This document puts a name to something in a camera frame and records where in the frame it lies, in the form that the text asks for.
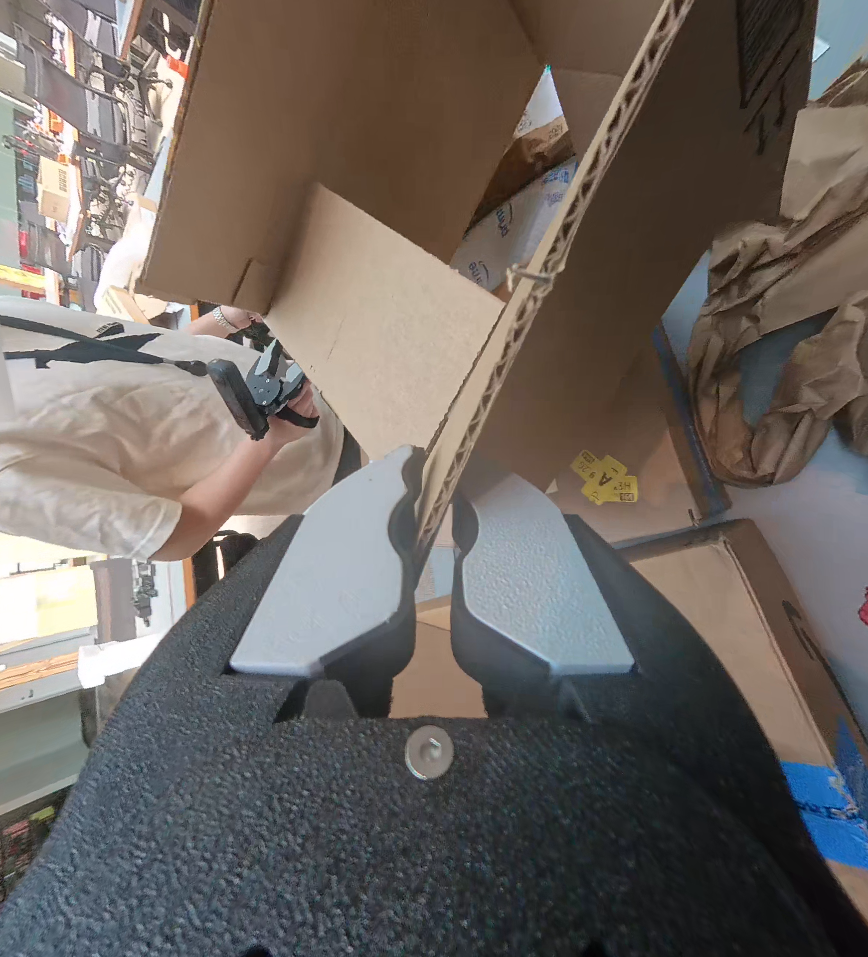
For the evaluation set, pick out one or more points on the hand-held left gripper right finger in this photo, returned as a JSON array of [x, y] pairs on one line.
[[538, 590]]

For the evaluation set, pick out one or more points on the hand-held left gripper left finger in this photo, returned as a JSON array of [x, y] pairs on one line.
[[321, 583]]

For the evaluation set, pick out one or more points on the large cardboard box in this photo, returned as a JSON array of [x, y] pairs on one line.
[[329, 112]]

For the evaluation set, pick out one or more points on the another person's forearm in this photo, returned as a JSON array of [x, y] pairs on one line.
[[224, 486], [200, 326]]

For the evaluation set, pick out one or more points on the flat cardboard with yellow sticker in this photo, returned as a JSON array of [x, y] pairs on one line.
[[650, 448]]

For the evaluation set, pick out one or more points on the cardboard box with blue tape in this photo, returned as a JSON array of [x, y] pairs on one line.
[[733, 643]]

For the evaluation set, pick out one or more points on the wooden workbench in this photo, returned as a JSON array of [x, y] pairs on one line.
[[15, 677]]

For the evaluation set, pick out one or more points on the white padded mailer blue print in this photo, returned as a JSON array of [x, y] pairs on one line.
[[512, 232]]

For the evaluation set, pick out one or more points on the brown paper mailer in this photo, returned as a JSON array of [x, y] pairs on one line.
[[527, 161]]

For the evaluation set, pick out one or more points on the crumpled brown packing paper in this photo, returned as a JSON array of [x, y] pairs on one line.
[[837, 247]]

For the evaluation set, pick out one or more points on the small brown cardboard box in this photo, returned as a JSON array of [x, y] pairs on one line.
[[56, 187]]

